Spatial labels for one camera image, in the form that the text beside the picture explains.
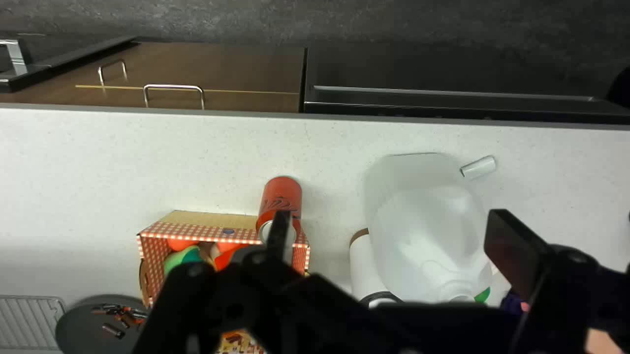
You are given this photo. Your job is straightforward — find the green toy fruit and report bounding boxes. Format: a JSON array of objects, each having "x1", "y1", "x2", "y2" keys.
[{"x1": 162, "y1": 243, "x2": 207, "y2": 274}]

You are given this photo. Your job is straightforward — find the orange checkered toy tray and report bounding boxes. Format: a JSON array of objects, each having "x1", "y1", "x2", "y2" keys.
[{"x1": 136, "y1": 208, "x2": 313, "y2": 310}]

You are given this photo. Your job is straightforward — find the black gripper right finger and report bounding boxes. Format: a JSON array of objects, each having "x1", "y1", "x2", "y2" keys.
[{"x1": 483, "y1": 206, "x2": 552, "y2": 310}]

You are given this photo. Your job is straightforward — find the counter vent grille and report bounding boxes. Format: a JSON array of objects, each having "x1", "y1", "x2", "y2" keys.
[{"x1": 0, "y1": 294, "x2": 69, "y2": 354}]

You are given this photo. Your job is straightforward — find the silver drawer handle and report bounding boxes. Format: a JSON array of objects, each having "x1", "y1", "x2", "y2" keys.
[
  {"x1": 142, "y1": 80, "x2": 209, "y2": 111},
  {"x1": 95, "y1": 58, "x2": 132, "y2": 88}
]

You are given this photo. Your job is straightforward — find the translucent plastic milk jug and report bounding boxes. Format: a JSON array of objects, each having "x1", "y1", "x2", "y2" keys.
[{"x1": 363, "y1": 151, "x2": 502, "y2": 306}]

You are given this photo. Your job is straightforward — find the white tumbler with black lid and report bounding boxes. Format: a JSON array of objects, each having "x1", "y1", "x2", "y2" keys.
[{"x1": 347, "y1": 225, "x2": 400, "y2": 310}]

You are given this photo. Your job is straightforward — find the small white cylinder cap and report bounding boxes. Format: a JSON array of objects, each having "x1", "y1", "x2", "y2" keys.
[{"x1": 459, "y1": 152, "x2": 500, "y2": 180}]

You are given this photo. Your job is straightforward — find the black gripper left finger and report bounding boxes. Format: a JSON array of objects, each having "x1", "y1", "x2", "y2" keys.
[{"x1": 264, "y1": 208, "x2": 296, "y2": 265}]

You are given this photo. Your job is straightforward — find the red soda can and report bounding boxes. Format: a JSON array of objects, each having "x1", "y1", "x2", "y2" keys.
[{"x1": 254, "y1": 172, "x2": 305, "y2": 247}]

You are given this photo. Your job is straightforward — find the black built-in oven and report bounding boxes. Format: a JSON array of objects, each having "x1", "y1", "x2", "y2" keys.
[{"x1": 0, "y1": 31, "x2": 140, "y2": 93}]

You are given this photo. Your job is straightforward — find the orange pink cloth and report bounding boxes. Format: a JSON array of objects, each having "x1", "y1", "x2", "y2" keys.
[{"x1": 585, "y1": 324, "x2": 624, "y2": 354}]

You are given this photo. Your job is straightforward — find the wooden base cabinet drawers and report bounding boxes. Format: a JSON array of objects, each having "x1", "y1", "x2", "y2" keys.
[{"x1": 0, "y1": 38, "x2": 307, "y2": 113}]

